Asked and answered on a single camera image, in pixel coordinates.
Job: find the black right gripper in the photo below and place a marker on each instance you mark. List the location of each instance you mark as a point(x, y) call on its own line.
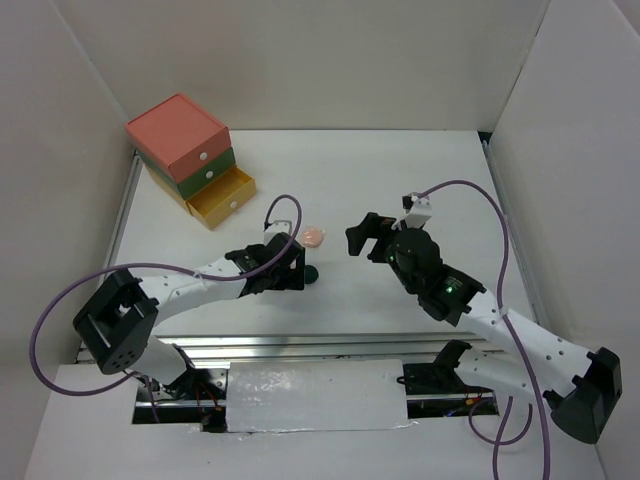
point(373, 225)

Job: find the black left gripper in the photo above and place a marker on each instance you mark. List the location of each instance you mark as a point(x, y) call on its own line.
point(293, 278)

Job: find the dark green round puff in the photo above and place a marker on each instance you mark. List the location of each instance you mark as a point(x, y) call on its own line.
point(311, 274)

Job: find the pink makeup sponge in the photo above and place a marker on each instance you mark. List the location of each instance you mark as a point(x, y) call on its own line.
point(312, 237)

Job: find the green drawer box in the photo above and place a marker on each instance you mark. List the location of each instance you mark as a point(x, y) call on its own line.
point(202, 177)

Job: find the orange drawer box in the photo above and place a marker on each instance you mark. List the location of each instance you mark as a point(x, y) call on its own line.
point(179, 136)

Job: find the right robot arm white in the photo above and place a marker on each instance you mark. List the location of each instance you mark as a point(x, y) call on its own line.
point(580, 388)

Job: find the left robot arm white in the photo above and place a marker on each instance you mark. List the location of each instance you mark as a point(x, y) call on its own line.
point(116, 323)

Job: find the white foil cover plate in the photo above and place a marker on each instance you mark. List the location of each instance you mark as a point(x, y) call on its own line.
point(338, 395)

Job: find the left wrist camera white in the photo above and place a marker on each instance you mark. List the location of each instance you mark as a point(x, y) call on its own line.
point(275, 228)

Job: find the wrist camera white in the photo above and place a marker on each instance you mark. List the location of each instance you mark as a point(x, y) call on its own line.
point(418, 212)
point(275, 228)

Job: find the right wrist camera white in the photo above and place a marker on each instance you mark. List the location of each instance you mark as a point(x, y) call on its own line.
point(418, 212)

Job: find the aluminium rail frame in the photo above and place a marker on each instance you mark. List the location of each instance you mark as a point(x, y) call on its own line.
point(331, 179)

